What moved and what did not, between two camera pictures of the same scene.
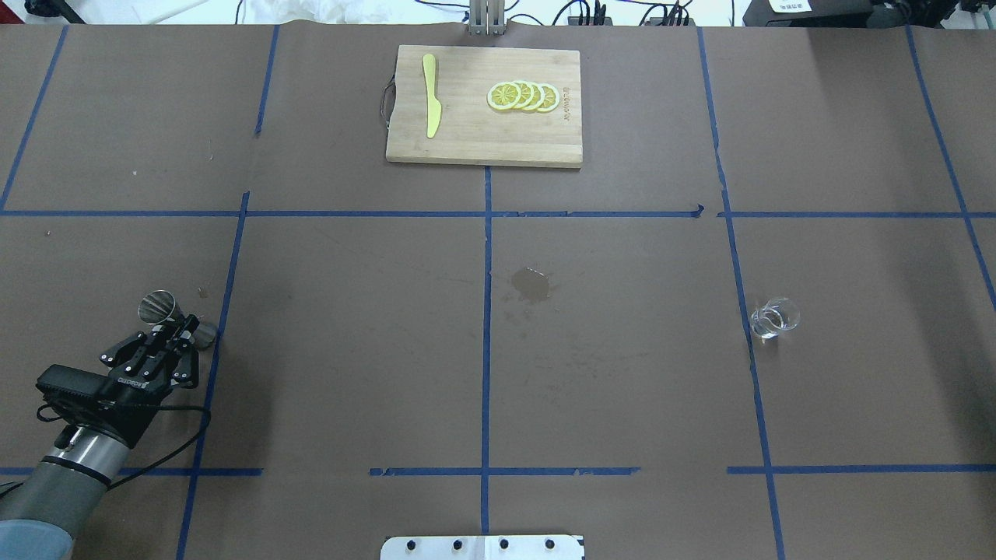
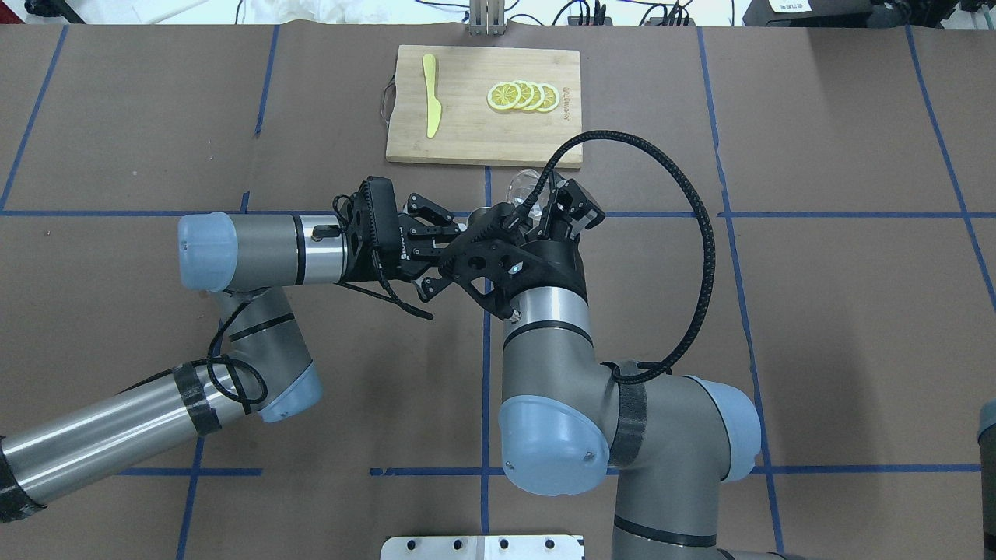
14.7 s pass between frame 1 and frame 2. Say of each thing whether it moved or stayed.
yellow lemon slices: stayed
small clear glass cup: moved
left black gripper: moved
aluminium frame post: stayed
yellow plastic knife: stayed
